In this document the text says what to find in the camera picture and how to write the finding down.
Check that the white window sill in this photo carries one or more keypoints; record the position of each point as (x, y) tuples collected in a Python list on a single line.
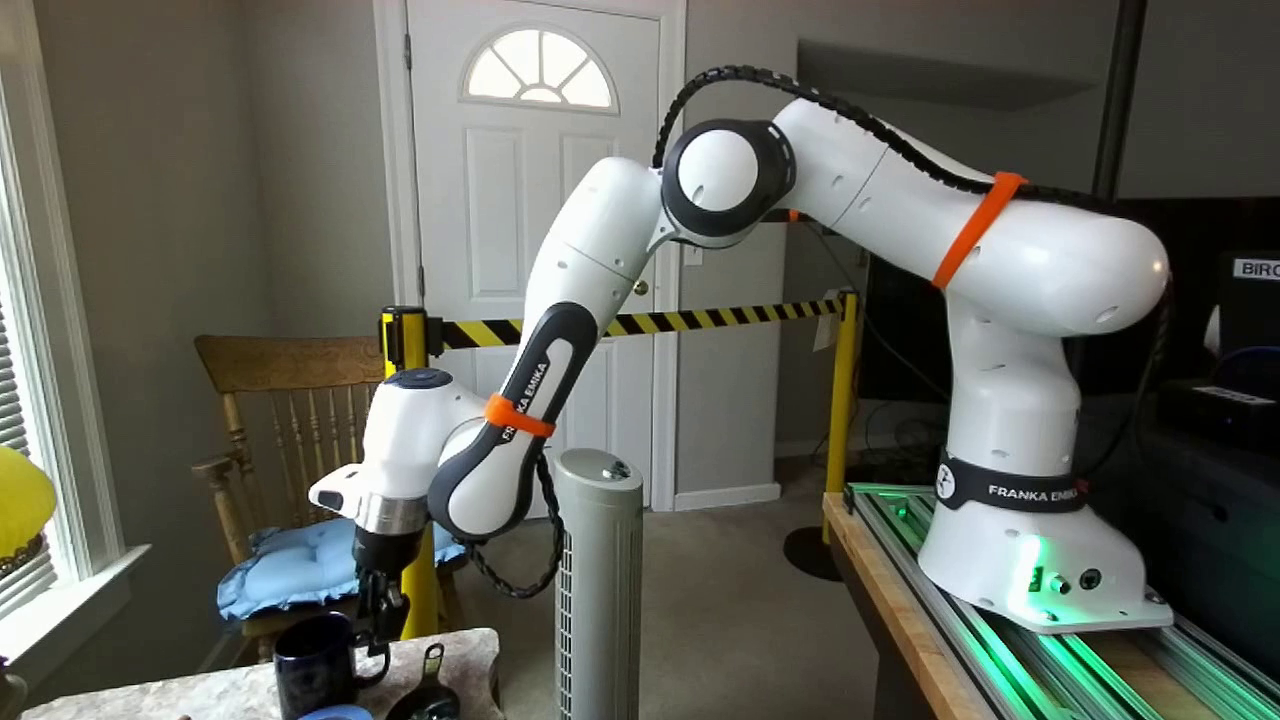
[(65, 603)]

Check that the grey tower fan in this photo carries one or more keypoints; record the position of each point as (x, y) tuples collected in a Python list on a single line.
[(598, 586)]

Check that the yellow shade table lamp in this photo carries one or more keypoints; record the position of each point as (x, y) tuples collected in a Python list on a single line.
[(23, 507)]

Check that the white door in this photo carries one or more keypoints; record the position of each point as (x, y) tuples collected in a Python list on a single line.
[(494, 203)]

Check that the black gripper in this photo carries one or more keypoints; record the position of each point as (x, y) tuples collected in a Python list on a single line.
[(385, 561)]

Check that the wooden chair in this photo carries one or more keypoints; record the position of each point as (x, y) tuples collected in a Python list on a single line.
[(285, 364)]

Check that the white window blinds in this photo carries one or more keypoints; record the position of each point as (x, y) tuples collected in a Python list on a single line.
[(8, 402)]

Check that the yellow black barrier belt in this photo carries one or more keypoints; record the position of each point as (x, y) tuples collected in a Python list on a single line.
[(721, 317)]

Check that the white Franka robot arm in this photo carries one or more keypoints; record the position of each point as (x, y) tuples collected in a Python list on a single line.
[(1024, 267)]

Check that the wooden bench with aluminium rails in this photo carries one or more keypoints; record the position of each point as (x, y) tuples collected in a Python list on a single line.
[(934, 640)]

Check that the yellow stanchion post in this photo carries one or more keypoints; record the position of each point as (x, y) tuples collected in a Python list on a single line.
[(405, 340), (842, 402)]

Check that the dark vertical pole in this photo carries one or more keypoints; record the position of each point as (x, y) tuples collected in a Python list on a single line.
[(1117, 93)]

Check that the marble top side table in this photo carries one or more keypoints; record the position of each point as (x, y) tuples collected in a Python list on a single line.
[(160, 692)]

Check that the blue cushion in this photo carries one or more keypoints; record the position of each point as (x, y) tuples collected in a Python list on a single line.
[(280, 564)]

